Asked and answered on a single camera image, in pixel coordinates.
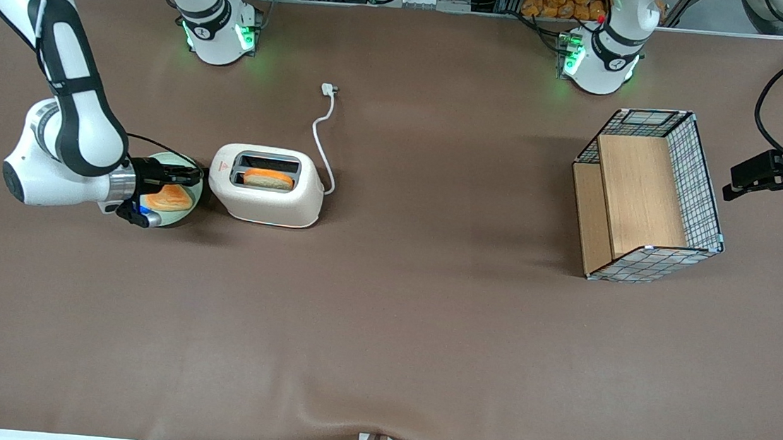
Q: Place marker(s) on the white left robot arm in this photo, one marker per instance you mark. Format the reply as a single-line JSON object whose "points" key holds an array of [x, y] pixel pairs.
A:
{"points": [[611, 55]]}

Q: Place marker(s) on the bag of orange bread rolls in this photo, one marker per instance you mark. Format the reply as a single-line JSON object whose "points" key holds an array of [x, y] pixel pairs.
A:
{"points": [[559, 1]]}

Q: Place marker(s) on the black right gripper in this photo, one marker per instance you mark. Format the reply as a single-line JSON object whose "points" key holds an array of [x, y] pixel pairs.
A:
{"points": [[148, 172]]}

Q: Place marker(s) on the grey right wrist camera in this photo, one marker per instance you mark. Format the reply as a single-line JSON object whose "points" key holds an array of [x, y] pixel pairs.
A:
{"points": [[140, 215]]}

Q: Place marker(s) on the bread slice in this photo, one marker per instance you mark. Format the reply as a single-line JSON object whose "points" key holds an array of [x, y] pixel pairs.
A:
{"points": [[267, 180]]}

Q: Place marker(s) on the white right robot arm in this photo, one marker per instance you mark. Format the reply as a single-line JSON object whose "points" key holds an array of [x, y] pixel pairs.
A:
{"points": [[80, 129]]}

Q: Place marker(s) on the wooden step shelf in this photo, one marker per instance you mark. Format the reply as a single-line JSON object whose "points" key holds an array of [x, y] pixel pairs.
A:
{"points": [[638, 192]]}

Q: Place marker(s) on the orange triangular pastry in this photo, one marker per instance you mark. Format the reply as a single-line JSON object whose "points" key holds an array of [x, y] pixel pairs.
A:
{"points": [[170, 199]]}

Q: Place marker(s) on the white two-slot toaster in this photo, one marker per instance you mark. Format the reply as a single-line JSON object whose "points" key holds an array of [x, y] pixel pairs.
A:
{"points": [[265, 202]]}

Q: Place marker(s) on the pale green round plate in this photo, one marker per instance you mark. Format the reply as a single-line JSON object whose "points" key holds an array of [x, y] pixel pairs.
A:
{"points": [[179, 219]]}

